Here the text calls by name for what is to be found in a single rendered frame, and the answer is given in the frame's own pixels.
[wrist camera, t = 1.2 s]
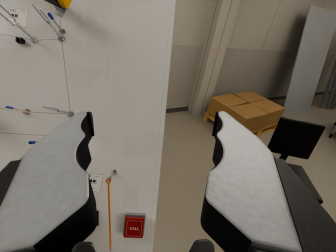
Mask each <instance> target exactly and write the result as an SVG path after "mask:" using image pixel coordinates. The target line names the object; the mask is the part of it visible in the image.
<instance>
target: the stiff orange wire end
mask: <svg viewBox="0 0 336 252"><path fill-rule="evenodd" d="M107 180H110V181H109V182H107ZM105 182H106V183H107V189H108V218H109V250H110V252H112V239H111V210H110V183H111V179H110V178H107V179H106V180H105Z"/></svg>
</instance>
